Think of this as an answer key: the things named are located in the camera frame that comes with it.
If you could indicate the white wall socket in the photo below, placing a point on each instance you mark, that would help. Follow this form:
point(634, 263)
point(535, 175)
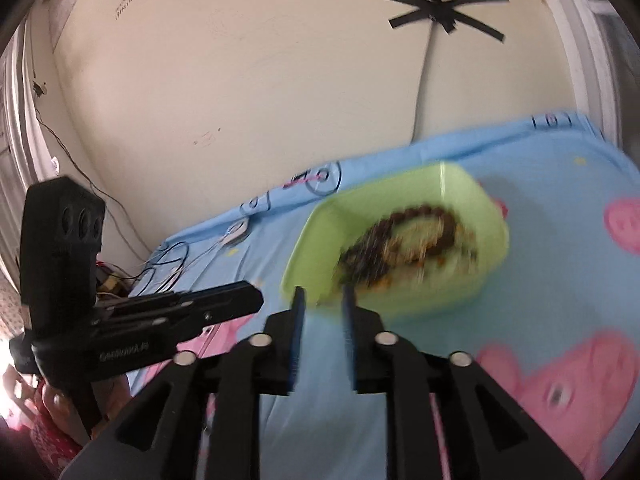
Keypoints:
point(55, 164)

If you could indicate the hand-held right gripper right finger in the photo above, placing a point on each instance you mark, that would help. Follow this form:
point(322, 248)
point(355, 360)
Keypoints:
point(350, 330)

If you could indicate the green plastic bowl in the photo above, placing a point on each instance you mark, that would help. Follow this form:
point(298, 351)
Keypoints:
point(320, 240)

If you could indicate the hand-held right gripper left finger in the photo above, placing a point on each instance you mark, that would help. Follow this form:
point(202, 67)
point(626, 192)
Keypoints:
point(298, 335)

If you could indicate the black tape cross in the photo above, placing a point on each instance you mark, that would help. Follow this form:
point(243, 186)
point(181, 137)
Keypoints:
point(440, 10)

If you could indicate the white wrapped pipe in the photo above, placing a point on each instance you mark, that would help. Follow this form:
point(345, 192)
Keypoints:
point(20, 110)

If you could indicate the person's left hand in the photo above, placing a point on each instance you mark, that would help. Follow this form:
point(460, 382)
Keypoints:
point(52, 405)

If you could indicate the printed cartoon blanket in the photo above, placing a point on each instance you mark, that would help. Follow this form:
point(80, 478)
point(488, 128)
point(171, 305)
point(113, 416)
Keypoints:
point(550, 185)

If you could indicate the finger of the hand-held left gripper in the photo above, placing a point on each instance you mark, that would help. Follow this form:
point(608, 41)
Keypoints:
point(225, 302)

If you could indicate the white window frame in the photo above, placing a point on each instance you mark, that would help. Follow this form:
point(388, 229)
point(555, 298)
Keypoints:
point(585, 35)

